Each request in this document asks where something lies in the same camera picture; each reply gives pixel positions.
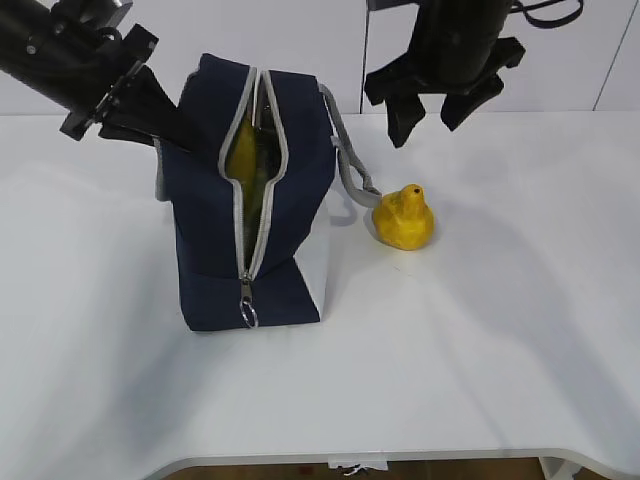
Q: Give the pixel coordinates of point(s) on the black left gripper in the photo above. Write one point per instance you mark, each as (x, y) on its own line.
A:
(81, 48)

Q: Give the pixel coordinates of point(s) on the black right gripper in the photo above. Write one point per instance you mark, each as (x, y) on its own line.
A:
(456, 49)

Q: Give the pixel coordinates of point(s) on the yellow pear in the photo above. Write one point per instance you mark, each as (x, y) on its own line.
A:
(403, 219)

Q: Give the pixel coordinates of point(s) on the yellow banana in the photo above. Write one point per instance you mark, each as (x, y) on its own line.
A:
(242, 160)

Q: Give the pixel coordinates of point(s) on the navy blue lunch bag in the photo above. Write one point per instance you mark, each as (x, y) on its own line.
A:
(230, 281)

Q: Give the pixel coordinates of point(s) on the green lid food container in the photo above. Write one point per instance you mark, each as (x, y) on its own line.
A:
(268, 164)

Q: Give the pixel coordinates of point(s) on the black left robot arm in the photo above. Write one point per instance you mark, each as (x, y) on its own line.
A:
(18, 20)

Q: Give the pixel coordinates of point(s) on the white paper under table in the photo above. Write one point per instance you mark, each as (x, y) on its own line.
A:
(352, 466)

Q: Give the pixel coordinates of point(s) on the white table leg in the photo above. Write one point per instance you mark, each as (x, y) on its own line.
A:
(558, 469)

